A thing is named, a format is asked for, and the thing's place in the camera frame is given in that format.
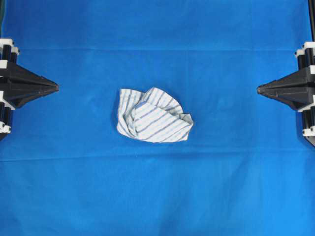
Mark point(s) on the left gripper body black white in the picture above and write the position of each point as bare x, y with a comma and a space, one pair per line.
8, 53

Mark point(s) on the blue table cloth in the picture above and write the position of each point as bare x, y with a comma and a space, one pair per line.
245, 169

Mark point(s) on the white blue striped towel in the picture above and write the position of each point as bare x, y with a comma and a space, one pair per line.
153, 116

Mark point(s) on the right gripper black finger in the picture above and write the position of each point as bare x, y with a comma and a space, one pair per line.
296, 100
304, 77

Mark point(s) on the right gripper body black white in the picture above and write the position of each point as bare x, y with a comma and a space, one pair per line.
306, 61

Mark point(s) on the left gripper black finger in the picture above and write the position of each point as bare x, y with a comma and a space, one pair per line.
18, 96
19, 74

